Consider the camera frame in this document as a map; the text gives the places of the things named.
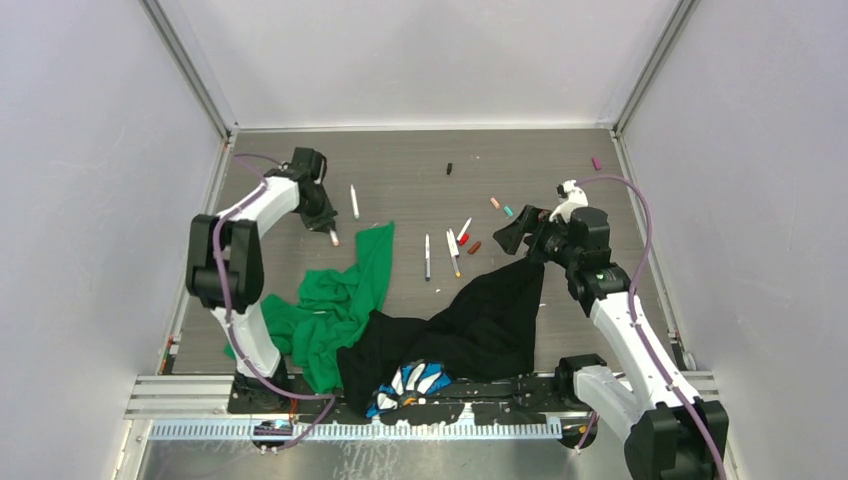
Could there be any aluminium front rail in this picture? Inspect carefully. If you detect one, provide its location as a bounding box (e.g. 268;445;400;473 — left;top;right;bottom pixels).
124;370;725;444

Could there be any white pen red cap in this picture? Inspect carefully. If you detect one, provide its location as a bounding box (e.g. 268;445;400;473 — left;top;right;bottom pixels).
456;217;472;246

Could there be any white pen black clip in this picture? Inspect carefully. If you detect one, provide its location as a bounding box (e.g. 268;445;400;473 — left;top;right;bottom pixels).
446;229;459;258

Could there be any brown pen cap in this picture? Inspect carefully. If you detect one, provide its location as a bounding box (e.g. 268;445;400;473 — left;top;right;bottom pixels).
467;241;482;255

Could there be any green cloth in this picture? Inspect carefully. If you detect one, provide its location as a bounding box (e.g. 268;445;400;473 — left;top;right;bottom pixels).
260;222;395;394

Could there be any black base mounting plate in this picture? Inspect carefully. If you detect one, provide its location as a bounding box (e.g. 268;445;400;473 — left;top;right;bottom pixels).
226;372;589;426

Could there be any blue white patterned cloth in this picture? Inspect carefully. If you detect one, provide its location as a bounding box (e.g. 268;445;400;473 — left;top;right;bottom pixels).
366;360;453;418

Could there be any white pen yellow tip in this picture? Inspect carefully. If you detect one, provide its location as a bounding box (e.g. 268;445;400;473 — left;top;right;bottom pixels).
448;246;461;278

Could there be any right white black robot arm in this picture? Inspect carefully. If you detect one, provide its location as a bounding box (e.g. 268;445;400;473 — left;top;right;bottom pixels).
493;205;729;479

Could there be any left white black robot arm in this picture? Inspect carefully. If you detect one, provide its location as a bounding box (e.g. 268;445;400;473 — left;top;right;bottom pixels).
186;147;339;413

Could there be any black cloth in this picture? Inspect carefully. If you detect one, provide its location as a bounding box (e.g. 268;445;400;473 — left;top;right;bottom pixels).
336;259;545;418

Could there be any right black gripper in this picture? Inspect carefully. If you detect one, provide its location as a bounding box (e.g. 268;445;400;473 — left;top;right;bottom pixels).
493;205;580;270

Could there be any white pen blue tip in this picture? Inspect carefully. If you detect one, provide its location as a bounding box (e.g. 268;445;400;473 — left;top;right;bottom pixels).
424;233;431;282

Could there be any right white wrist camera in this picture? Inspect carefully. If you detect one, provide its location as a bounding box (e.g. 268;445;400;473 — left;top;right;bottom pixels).
548;180;588;224

